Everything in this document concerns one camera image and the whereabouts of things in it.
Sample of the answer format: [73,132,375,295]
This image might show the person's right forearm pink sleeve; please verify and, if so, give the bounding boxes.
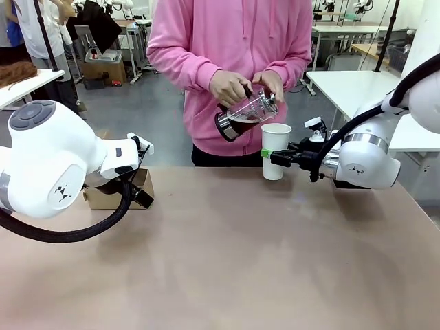
[146,41,224,94]

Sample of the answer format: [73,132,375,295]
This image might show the white background workbench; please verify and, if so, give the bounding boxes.
[311,20,391,72]

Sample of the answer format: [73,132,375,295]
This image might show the large white table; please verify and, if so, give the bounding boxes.
[305,69,440,154]

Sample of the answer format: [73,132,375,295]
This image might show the black lid holder box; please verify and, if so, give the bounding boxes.
[331,178,372,190]

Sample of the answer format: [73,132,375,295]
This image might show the brown cardboard cup carrier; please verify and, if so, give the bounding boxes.
[83,167,155,210]

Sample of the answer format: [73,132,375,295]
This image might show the black stand pole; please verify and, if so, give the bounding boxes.
[373,0,402,74]

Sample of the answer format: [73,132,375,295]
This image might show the glass french press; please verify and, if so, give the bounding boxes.
[214,82,280,144]

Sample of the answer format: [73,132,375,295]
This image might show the brown cardboard box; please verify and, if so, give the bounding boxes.
[80,54,128,87]

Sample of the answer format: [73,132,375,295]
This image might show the black mesh basket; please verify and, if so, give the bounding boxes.
[386,44,414,75]

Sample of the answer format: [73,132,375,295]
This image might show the person's pink hoodie torso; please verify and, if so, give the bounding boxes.
[146,0,314,156]

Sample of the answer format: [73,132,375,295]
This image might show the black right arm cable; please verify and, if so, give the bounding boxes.
[311,53,440,173]

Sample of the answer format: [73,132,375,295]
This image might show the bystander in blue shirt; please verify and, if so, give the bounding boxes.
[0,0,25,65]

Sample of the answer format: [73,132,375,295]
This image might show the grey tray on box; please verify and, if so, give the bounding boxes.
[84,48,124,64]

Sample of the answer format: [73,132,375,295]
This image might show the small black floor box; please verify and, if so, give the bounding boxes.
[83,78,106,91]

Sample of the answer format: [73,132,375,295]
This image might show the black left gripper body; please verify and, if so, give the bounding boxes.
[85,170,131,197]

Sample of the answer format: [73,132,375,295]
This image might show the person's right hand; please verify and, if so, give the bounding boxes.
[209,69,256,109]

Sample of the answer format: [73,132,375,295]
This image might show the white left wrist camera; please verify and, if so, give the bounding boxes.
[126,132,155,156]

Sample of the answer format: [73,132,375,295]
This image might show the person's left forearm pink sleeve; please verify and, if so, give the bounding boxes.
[264,47,313,91]

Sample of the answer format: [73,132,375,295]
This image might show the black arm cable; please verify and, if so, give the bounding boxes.
[311,53,440,173]
[0,144,153,244]

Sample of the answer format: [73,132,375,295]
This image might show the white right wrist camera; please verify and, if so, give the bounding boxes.
[304,116,327,144]

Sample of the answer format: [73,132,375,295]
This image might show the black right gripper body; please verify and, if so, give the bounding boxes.
[287,137,331,183]

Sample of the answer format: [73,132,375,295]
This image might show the person's left hand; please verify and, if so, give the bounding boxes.
[252,68,286,105]

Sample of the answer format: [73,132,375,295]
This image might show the bystander in white shirt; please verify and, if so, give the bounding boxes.
[13,0,85,116]

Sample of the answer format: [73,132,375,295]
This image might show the white paper cup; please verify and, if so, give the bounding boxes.
[261,123,293,181]

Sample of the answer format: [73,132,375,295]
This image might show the background metal frame desk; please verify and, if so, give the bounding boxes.
[113,19,154,85]

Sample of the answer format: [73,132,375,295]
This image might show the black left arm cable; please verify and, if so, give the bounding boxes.
[0,144,153,244]

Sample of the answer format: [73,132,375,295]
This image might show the black tripod pole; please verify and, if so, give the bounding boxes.
[33,0,65,82]

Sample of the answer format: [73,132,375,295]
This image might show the brown furry object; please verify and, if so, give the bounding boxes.
[0,60,39,89]

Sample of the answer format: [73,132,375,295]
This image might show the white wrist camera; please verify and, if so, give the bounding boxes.
[126,132,155,156]
[304,116,327,144]

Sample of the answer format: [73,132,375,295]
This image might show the person's black trousers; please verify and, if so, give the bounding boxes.
[190,143,266,168]

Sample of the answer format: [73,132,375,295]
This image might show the black hanging cloth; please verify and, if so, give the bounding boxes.
[65,0,124,56]

